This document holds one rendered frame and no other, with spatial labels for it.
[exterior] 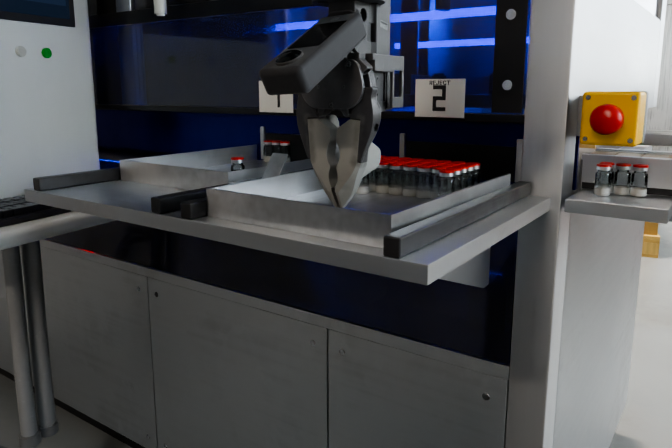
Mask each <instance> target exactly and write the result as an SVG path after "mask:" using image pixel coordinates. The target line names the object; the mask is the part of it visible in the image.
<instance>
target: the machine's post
mask: <svg viewBox="0 0 672 448"><path fill-rule="evenodd" d="M585 12H586V0H532V1H531V18H530V35H529V52H528V69H527V85H526V102H525V119H524V136H523V153H522V170H521V181H526V182H531V190H530V195H532V196H542V197H550V210H549V211H548V212H546V213H544V214H543V215H541V216H540V217H538V218H536V219H535V220H533V221H531V222H530V223H528V224H527V225H525V226H523V227H522V228H520V229H518V238H517V255H516V272H515V289H514V306H513V323H512V340H511V357H510V374H509V391H508V408H507V425H506V442H505V448H553V436H554V423H555V410H556V396H557V383H558V370H559V357H560V343H561V330H562V317H563V304H564V290H565V277H566V264H567V251H568V237H569V224H570V213H567V212H564V208H565V199H566V198H568V197H570V196H571V195H572V184H573V171H574V158H575V144H576V131H577V118H578V105H579V91H580V78H581V65H582V52H583V38H584V25H585Z"/></svg>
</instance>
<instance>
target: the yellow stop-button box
mask: <svg viewBox="0 0 672 448"><path fill-rule="evenodd" d="M648 95H649V93H648V92H647V91H588V92H585V93H584V94H583V103H582V116H581V129H580V143H581V144H588V145H607V146H627V147H634V146H637V145H639V144H641V143H643V142H644V137H645V126H646V116H647V106H648ZM603 104H613V105H616V106H618V107H619V108H620V109H621V110H622V112H623V114H624V123H623V125H622V127H621V128H620V129H619V130H618V131H617V132H615V133H612V134H609V135H601V134H598V133H596V132H595V131H594V130H593V129H592V128H591V126H590V122H589V119H590V115H591V113H592V111H593V110H594V109H595V108H596V107H598V106H600V105H603Z"/></svg>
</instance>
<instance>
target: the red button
mask: <svg viewBox="0 0 672 448"><path fill-rule="evenodd" d="M589 122H590V126H591V128H592V129H593V130H594V131H595V132H596V133H598V134H601V135H609V134H612V133H615V132H617V131H618V130H619V129H620V128H621V127H622V125H623V123H624V114H623V112H622V110H621V109H620V108H619V107H618V106H616V105H613V104H603V105H600V106H598V107H596V108H595V109H594V110H593V111H592V113H591V115H590V119H589Z"/></svg>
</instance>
